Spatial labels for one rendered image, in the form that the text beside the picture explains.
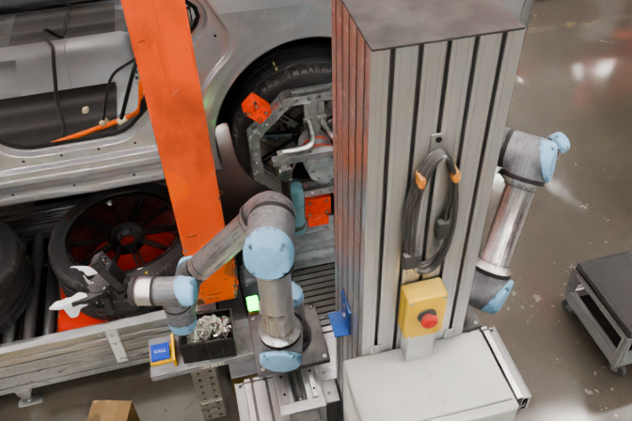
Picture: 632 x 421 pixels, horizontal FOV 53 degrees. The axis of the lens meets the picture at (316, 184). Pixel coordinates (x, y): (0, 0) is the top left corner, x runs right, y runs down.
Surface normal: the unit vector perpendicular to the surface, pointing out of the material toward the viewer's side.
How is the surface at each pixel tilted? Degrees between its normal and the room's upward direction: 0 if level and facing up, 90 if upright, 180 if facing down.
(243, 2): 90
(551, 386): 0
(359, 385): 0
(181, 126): 90
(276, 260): 82
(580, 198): 0
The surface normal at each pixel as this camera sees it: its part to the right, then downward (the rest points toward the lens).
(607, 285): -0.03, -0.74
